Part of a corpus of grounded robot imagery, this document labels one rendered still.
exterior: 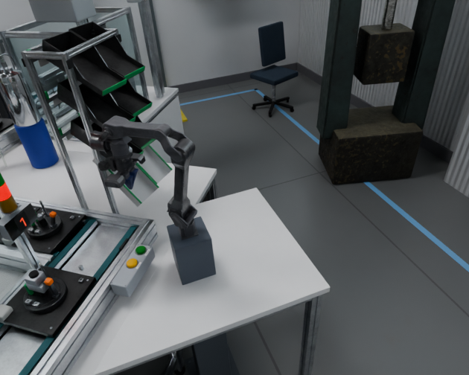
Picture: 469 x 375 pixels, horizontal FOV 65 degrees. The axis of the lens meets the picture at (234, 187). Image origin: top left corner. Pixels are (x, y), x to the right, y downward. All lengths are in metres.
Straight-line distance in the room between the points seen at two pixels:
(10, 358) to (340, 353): 1.63
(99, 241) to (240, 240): 0.61
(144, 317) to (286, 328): 1.15
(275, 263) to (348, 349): 0.97
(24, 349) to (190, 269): 0.59
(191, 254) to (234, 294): 0.22
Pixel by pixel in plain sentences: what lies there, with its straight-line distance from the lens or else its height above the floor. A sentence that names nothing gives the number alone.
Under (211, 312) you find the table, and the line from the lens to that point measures 1.41.
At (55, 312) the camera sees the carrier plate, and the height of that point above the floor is 0.97.
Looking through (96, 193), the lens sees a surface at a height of 0.86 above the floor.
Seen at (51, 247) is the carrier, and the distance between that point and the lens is 1.68.
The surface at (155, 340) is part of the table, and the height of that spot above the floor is 0.86.
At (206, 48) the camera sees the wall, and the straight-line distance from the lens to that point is 5.47.
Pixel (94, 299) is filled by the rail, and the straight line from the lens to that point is 1.43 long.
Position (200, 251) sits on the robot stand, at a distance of 1.39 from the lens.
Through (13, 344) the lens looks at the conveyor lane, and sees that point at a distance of 1.50.
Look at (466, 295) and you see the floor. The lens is 2.83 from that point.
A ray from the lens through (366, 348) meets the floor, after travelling 2.39.
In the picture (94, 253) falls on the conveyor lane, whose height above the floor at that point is 0.92.
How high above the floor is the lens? 2.01
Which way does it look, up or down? 36 degrees down
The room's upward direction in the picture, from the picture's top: 4 degrees counter-clockwise
